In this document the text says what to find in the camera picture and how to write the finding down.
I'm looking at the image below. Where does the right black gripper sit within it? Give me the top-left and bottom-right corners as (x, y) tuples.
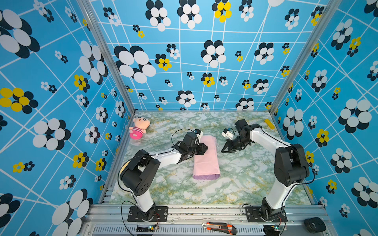
(220, 137), (249, 152)

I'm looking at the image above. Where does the purple wrapping paper sheet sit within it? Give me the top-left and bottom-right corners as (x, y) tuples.
(193, 135), (221, 181)

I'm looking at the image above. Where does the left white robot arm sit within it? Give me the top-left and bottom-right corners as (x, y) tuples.
(118, 129), (208, 213)

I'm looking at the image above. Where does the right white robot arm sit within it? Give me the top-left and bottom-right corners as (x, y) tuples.
(221, 120), (310, 221)

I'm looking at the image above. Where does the yellow tape piece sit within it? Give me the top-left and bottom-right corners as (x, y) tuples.
(264, 119), (275, 130)

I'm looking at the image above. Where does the pink plush doll toy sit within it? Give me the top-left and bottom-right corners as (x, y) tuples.
(129, 117), (151, 140)

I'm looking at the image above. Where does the red black utility knife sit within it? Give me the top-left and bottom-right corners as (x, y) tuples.
(202, 222), (237, 235)

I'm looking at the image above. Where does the black computer mouse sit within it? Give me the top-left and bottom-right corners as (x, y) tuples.
(304, 217), (326, 234)

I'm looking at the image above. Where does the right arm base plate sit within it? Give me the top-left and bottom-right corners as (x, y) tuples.
(244, 206), (288, 223)

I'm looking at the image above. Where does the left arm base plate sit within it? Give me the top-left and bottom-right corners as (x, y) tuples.
(128, 205), (168, 222)

